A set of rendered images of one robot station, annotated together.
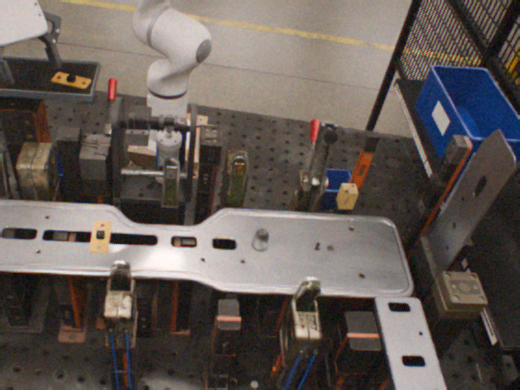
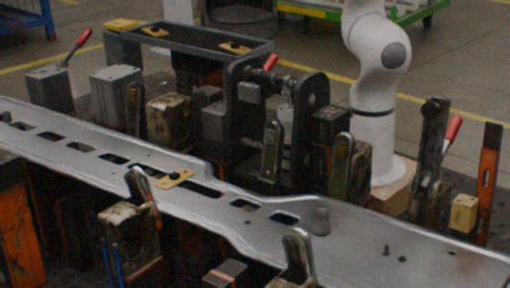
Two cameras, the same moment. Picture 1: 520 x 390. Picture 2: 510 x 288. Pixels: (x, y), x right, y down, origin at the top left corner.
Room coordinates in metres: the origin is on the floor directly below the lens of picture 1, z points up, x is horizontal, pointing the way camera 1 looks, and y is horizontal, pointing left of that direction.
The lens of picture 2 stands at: (0.02, -0.70, 1.62)
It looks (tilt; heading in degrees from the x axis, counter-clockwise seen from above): 28 degrees down; 40
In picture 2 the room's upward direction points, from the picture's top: straight up
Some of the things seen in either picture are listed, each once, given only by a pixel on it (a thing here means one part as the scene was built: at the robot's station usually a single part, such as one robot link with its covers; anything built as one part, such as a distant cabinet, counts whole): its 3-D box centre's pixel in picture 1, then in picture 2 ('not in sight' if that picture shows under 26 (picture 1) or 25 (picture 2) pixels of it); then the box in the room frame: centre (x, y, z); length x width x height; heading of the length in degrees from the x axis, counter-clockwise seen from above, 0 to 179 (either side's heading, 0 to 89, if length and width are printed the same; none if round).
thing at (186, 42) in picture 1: (177, 56); (378, 67); (1.31, 0.19, 1.09); 0.19 x 0.12 x 0.24; 58
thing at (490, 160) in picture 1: (464, 205); not in sight; (0.80, -0.47, 1.17); 0.12 x 0.01 x 0.34; 7
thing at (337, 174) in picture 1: (331, 189); not in sight; (1.23, -0.32, 0.74); 0.11 x 0.10 x 0.09; 97
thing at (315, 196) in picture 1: (297, 227); (423, 265); (0.94, -0.19, 0.88); 0.07 x 0.06 x 0.35; 7
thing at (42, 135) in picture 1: (31, 151); (203, 128); (1.02, 0.52, 0.92); 0.10 x 0.08 x 0.45; 97
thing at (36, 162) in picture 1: (45, 213); (176, 176); (0.85, 0.43, 0.89); 0.13 x 0.11 x 0.38; 7
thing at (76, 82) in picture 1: (71, 79); (235, 46); (1.03, 0.39, 1.17); 0.08 x 0.04 x 0.01; 82
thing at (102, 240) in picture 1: (100, 235); (174, 176); (0.72, 0.25, 1.01); 0.08 x 0.04 x 0.01; 8
